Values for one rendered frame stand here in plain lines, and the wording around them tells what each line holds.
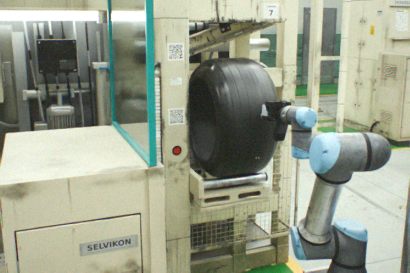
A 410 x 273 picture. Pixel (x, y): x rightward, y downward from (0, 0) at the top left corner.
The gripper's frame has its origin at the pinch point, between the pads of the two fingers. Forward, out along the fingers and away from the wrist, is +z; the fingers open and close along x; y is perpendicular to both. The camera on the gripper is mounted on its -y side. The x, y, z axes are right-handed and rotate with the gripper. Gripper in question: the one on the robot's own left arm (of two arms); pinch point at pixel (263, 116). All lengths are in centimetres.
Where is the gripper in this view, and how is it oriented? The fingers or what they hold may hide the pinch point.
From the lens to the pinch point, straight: 200.1
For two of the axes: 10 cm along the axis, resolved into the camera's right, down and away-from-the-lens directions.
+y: -0.4, -9.9, -1.1
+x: -9.3, 0.8, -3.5
